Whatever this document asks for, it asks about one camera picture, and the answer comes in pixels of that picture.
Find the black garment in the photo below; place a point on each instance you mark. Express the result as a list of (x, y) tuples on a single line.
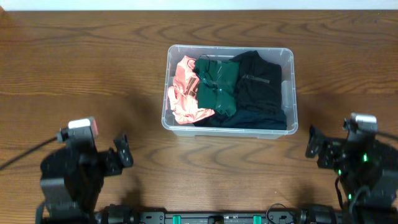
[(258, 87)]

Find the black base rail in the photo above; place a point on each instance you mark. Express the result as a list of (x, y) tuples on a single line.
[(275, 214)]

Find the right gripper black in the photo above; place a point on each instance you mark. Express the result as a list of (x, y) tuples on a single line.
[(336, 147)]

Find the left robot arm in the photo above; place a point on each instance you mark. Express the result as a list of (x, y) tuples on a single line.
[(73, 176)]

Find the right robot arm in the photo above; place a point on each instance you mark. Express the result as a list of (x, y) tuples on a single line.
[(366, 173)]

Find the dark navy garment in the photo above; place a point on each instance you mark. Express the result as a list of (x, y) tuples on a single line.
[(247, 119)]

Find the dark green shirt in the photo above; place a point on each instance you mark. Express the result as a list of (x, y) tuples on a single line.
[(217, 85)]

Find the pink printed shirt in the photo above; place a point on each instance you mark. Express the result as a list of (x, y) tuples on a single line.
[(183, 94)]

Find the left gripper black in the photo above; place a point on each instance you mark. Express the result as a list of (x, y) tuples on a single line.
[(109, 160)]

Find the clear plastic storage container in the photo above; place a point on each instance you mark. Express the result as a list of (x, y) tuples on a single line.
[(278, 55)]

